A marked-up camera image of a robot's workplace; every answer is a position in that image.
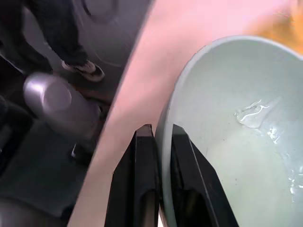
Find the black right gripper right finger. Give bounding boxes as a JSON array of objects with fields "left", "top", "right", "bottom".
[{"left": 170, "top": 123, "right": 240, "bottom": 227}]

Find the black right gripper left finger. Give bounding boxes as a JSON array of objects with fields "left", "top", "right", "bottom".
[{"left": 105, "top": 123, "right": 162, "bottom": 227}]

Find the pale green ceramic bowl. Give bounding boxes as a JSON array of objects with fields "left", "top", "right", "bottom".
[{"left": 155, "top": 35, "right": 303, "bottom": 227}]

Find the yellow bottle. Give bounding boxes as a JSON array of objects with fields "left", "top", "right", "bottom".
[{"left": 243, "top": 0, "right": 303, "bottom": 56}]

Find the clear gel blob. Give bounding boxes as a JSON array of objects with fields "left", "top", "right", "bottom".
[{"left": 234, "top": 96, "right": 282, "bottom": 129}]

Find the bystander in dark trousers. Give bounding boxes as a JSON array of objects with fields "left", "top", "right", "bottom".
[{"left": 0, "top": 0, "right": 106, "bottom": 83}]

